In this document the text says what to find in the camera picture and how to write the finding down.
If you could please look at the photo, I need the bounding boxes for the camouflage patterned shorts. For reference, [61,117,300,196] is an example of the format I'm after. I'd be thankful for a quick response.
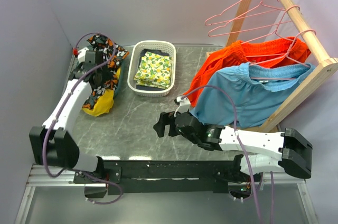
[81,33,130,110]

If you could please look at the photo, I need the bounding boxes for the pink wire hanger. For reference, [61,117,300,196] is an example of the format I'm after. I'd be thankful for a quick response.
[208,0,284,38]
[204,0,281,26]

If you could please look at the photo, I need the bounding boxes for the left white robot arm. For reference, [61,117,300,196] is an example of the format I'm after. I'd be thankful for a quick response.
[29,48,106,183]

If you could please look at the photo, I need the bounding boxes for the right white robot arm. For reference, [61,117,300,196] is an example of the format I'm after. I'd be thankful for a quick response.
[153,111,313,181]

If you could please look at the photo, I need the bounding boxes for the yellow shorts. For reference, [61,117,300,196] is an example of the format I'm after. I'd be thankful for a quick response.
[82,68,121,117]

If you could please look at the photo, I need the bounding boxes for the light blue shorts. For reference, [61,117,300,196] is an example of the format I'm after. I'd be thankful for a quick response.
[191,63,315,128]

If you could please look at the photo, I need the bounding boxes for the orange shorts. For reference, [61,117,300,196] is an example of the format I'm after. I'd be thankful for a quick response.
[182,37,312,107]

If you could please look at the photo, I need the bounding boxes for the pink hanger holding orange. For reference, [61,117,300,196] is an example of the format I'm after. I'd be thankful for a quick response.
[248,6,316,68]

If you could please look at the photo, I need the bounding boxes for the pink hanger holding blue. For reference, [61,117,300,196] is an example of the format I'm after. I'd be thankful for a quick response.
[249,30,317,81]

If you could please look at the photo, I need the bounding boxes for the teal plastic bin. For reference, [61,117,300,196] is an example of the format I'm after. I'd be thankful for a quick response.
[114,62,126,99]

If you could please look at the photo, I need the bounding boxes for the white plastic basket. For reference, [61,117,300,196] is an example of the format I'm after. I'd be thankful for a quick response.
[127,40,176,97]

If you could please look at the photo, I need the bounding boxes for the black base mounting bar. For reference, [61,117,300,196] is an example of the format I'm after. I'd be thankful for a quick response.
[73,157,250,198]

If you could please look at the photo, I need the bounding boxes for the lemon print folded cloth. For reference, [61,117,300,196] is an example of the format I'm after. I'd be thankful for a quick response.
[133,51,173,89]

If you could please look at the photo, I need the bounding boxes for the wooden clothes rack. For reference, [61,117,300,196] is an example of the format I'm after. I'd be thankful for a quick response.
[204,0,337,133]

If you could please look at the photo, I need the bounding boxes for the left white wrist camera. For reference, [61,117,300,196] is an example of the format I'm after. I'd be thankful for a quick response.
[72,47,89,63]

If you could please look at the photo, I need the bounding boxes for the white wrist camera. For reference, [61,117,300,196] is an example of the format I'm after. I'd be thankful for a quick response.
[72,47,89,63]
[174,96,191,116]

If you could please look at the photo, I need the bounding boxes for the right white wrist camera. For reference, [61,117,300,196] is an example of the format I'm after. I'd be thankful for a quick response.
[174,96,191,116]

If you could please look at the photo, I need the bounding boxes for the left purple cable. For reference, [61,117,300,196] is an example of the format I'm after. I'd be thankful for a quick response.
[42,32,124,206]

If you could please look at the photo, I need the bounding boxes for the aluminium rail frame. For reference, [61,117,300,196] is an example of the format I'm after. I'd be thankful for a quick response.
[14,164,317,224]

